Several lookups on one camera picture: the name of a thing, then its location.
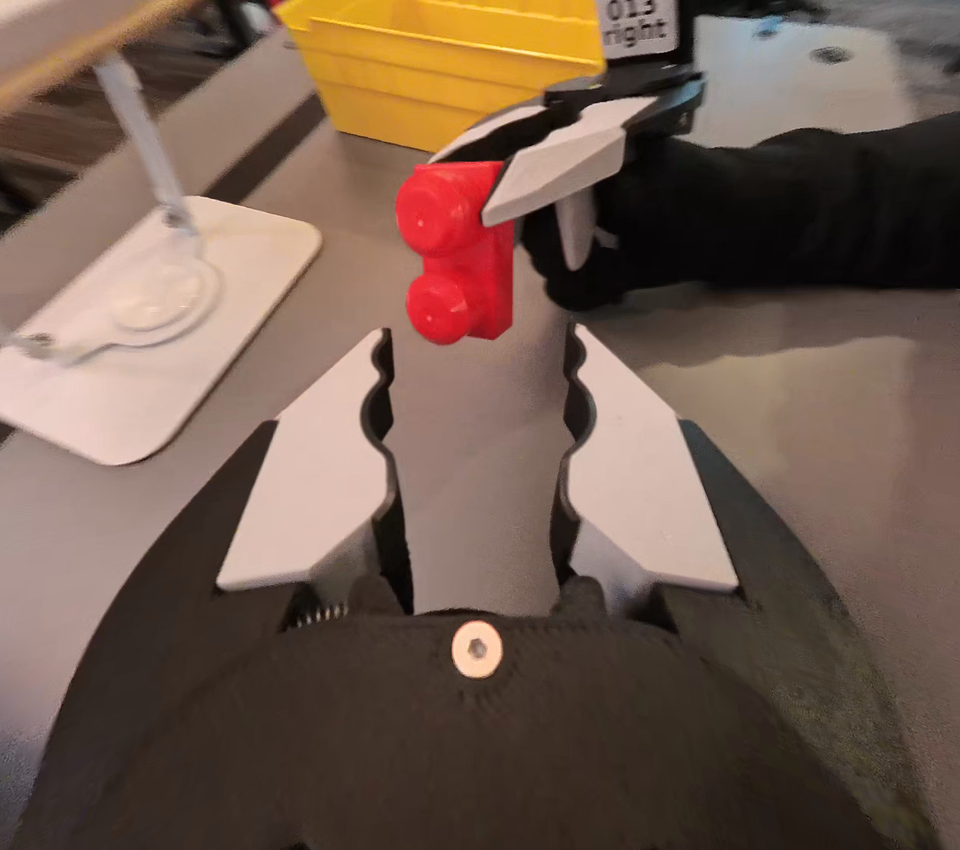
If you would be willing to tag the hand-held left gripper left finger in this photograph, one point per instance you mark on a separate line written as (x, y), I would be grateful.
(315, 490)

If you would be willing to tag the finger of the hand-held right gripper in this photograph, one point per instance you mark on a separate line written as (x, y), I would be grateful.
(562, 164)
(495, 128)

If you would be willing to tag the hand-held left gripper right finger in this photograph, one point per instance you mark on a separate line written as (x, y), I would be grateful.
(645, 490)

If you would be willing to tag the yellow plastic bin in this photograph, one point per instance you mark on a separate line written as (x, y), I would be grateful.
(390, 92)

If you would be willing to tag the red toy block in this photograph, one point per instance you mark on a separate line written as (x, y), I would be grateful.
(480, 265)

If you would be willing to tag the person's right forearm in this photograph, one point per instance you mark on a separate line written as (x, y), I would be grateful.
(840, 205)

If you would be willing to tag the white stand base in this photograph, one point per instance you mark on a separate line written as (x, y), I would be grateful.
(240, 265)

